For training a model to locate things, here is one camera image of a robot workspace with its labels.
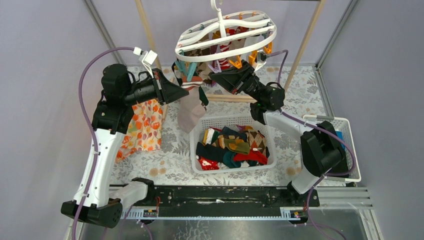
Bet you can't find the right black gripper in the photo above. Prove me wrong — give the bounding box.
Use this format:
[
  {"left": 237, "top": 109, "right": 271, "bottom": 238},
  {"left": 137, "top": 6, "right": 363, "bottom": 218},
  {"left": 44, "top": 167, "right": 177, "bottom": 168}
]
[{"left": 209, "top": 60, "right": 265, "bottom": 103}]

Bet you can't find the beige sock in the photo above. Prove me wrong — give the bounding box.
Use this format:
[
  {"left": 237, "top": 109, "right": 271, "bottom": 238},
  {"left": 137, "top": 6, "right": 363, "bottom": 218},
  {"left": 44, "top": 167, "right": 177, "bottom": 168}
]
[{"left": 177, "top": 76, "right": 209, "bottom": 133}]

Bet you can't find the white oval sock hanger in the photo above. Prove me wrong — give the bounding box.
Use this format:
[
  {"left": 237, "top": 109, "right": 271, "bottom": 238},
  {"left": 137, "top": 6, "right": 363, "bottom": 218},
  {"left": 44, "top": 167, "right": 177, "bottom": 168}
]
[{"left": 174, "top": 0, "right": 277, "bottom": 63}]

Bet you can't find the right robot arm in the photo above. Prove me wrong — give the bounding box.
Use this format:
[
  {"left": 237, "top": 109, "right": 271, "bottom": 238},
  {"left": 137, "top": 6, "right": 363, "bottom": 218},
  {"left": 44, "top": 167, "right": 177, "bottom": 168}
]
[{"left": 208, "top": 60, "right": 346, "bottom": 206}]

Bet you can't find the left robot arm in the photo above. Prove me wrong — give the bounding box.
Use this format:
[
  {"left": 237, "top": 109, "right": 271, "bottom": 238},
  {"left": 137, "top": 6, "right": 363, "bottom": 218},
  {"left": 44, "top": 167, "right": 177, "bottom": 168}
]
[{"left": 60, "top": 63, "right": 189, "bottom": 229}]

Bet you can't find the orange clothespin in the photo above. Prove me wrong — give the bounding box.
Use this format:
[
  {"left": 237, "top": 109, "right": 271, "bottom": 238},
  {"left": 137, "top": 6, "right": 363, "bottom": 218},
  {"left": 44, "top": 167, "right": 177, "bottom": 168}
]
[
  {"left": 263, "top": 42, "right": 273, "bottom": 55},
  {"left": 228, "top": 55, "right": 243, "bottom": 69},
  {"left": 248, "top": 50, "right": 258, "bottom": 66}
]

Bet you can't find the purple clothespin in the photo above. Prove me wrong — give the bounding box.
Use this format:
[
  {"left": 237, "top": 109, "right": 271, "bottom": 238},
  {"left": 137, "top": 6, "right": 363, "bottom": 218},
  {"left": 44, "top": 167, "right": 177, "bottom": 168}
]
[{"left": 208, "top": 60, "right": 222, "bottom": 73}]

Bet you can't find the floral orange cloth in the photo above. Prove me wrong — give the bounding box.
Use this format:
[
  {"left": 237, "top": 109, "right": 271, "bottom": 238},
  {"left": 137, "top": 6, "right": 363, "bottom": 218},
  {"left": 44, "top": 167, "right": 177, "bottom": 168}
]
[{"left": 115, "top": 99, "right": 163, "bottom": 163}]

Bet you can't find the white sock laundry basket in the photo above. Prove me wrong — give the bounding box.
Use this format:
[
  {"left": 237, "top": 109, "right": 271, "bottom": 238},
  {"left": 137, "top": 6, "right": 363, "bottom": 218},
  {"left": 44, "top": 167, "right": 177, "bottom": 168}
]
[{"left": 189, "top": 114, "right": 277, "bottom": 174}]

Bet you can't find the olive green sock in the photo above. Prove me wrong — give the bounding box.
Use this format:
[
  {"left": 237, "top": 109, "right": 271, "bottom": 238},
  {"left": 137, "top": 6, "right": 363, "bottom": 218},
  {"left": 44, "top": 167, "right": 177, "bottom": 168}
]
[{"left": 222, "top": 138, "right": 250, "bottom": 155}]

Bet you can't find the black sock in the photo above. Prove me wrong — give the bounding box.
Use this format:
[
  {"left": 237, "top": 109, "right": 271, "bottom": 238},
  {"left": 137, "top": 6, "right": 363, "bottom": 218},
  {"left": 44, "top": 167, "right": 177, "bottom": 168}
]
[{"left": 195, "top": 142, "right": 228, "bottom": 163}]

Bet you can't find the red sock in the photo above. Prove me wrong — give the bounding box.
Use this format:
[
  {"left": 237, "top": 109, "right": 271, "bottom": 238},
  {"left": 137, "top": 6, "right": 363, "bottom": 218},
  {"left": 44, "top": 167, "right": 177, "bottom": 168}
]
[{"left": 233, "top": 150, "right": 268, "bottom": 166}]

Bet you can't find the white side basket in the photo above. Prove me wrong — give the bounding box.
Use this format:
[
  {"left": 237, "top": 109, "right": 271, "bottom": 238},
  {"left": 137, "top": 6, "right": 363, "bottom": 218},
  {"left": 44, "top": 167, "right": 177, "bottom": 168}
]
[{"left": 302, "top": 114, "right": 362, "bottom": 184}]

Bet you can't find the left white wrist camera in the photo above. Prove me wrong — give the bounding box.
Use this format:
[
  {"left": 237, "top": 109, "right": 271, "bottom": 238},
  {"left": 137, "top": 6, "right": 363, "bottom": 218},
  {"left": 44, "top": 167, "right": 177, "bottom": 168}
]
[{"left": 133, "top": 47, "right": 158, "bottom": 78}]

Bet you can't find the wooden drying rack frame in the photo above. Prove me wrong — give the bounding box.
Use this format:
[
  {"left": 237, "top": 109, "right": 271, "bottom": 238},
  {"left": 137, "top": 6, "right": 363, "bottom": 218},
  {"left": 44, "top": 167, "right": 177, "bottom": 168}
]
[{"left": 135, "top": 0, "right": 326, "bottom": 103}]

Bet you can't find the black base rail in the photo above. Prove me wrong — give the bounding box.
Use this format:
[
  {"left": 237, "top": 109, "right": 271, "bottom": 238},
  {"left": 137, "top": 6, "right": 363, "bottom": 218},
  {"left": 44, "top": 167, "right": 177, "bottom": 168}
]
[{"left": 134, "top": 185, "right": 320, "bottom": 208}]

